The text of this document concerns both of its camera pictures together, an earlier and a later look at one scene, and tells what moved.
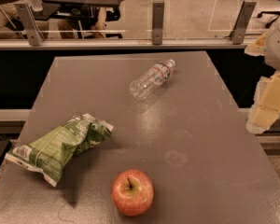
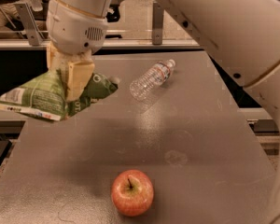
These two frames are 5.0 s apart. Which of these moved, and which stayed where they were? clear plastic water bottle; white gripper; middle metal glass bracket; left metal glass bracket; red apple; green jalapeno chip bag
Moved: white gripper; green jalapeno chip bag
Stayed: left metal glass bracket; middle metal glass bracket; clear plastic water bottle; red apple
